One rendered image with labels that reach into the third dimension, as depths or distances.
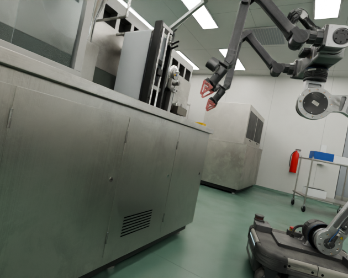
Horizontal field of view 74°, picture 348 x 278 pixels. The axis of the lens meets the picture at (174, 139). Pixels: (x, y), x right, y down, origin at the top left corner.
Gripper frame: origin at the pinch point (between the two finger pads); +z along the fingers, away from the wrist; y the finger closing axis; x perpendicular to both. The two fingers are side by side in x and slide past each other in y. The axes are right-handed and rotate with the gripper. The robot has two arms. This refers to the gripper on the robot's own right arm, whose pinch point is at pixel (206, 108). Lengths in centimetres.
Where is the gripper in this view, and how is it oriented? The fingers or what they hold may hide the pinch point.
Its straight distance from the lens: 190.4
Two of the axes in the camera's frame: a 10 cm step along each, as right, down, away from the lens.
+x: 7.4, 6.5, -1.8
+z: -6.4, 7.6, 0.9
